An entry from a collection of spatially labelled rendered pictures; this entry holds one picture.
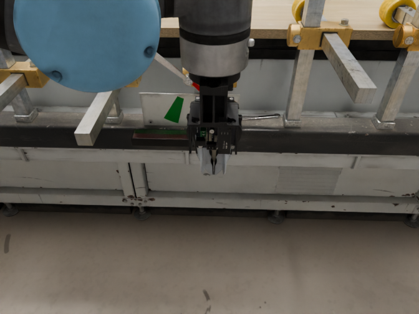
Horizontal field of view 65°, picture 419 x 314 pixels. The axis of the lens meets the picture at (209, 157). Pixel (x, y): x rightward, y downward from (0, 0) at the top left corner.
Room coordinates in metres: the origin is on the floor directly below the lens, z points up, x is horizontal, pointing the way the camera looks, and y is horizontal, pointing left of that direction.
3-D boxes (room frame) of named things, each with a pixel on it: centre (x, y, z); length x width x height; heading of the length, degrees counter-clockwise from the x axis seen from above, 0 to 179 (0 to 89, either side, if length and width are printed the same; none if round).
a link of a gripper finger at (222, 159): (0.42, -0.02, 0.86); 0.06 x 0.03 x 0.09; 178
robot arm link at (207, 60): (0.42, -0.01, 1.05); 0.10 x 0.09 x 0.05; 88
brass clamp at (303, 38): (0.76, -0.25, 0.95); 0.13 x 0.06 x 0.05; 88
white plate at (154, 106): (0.75, 0.05, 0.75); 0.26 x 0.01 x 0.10; 88
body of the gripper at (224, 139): (0.41, -0.01, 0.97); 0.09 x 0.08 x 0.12; 178
